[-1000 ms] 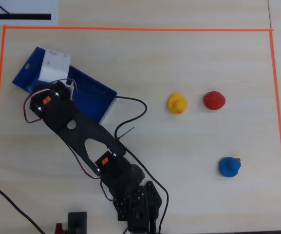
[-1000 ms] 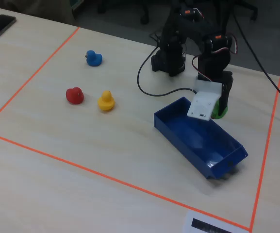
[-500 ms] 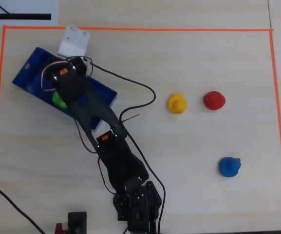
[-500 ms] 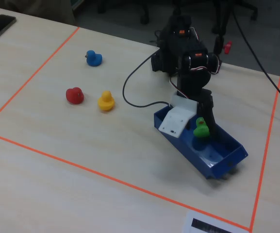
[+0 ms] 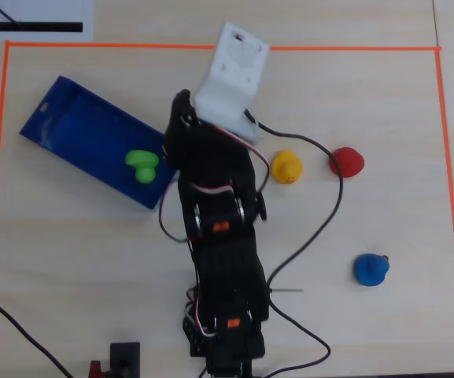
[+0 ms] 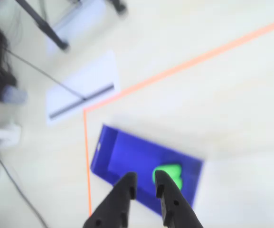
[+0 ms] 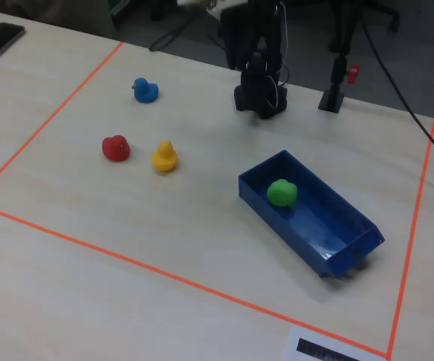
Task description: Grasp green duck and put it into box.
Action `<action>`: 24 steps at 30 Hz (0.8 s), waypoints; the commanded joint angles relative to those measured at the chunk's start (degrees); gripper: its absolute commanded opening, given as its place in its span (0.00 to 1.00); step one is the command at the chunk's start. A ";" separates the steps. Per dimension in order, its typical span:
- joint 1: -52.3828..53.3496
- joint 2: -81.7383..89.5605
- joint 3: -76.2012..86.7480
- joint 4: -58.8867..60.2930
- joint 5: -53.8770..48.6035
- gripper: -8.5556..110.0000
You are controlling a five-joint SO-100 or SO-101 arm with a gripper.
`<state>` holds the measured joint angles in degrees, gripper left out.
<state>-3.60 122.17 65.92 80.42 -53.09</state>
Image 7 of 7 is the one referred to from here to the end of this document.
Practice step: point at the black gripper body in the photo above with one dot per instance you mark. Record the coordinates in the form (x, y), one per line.
(255, 98)

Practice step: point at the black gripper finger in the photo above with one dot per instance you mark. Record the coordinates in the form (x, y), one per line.
(243, 99)
(277, 103)

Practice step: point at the green rubber duck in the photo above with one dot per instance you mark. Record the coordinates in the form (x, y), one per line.
(281, 192)

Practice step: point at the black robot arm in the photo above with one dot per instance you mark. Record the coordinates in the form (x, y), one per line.
(248, 34)

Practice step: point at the blue rubber duck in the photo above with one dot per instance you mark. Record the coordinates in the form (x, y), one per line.
(146, 91)

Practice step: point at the yellow rubber duck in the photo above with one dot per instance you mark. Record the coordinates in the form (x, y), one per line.
(164, 158)

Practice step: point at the blue plastic box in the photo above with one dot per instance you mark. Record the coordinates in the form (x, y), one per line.
(325, 225)

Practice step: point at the red rubber duck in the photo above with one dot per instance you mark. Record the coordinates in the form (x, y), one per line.
(116, 148)

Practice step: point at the red clamp knob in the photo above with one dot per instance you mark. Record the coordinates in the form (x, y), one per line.
(353, 73)

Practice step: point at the long orange tape strip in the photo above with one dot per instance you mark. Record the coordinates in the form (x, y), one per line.
(164, 273)
(414, 225)
(51, 117)

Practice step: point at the white paper label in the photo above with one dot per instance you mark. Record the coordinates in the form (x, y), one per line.
(325, 347)

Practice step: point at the black camera stand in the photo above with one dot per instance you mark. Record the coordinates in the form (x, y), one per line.
(339, 56)

